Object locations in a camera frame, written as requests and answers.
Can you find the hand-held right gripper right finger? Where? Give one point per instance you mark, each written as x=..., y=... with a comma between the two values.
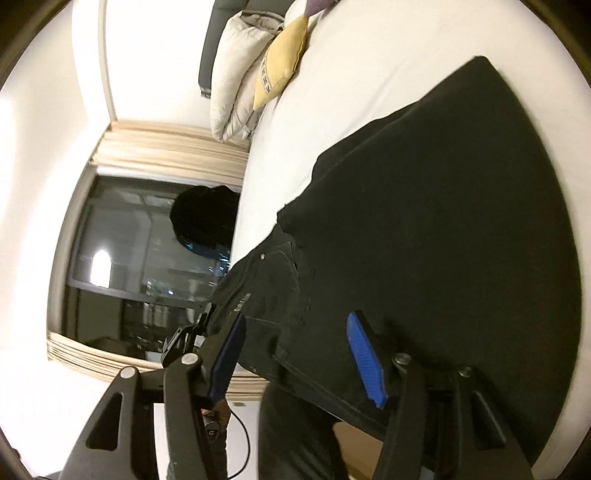
x=364, y=360

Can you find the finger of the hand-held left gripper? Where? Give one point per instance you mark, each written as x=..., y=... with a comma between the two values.
x=206, y=321

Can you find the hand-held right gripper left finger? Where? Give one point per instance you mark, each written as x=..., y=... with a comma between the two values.
x=226, y=360

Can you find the black pants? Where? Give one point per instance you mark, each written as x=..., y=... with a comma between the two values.
x=438, y=230

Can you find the person's left hand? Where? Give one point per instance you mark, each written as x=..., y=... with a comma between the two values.
x=224, y=415

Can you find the beige curtain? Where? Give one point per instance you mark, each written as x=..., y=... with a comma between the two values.
x=92, y=357
x=175, y=147

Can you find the dark cloth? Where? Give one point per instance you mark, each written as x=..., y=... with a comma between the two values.
x=203, y=221

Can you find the person's leg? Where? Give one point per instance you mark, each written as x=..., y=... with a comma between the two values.
x=295, y=438

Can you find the window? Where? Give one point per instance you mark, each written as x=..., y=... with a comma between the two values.
x=120, y=240

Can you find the white pillow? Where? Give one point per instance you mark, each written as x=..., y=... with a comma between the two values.
x=251, y=110
x=231, y=69

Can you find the yellow cushion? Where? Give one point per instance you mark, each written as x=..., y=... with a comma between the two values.
x=281, y=60

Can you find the white bed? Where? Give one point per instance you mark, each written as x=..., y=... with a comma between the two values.
x=369, y=69

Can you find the purple cushion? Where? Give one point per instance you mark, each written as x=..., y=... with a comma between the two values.
x=318, y=5

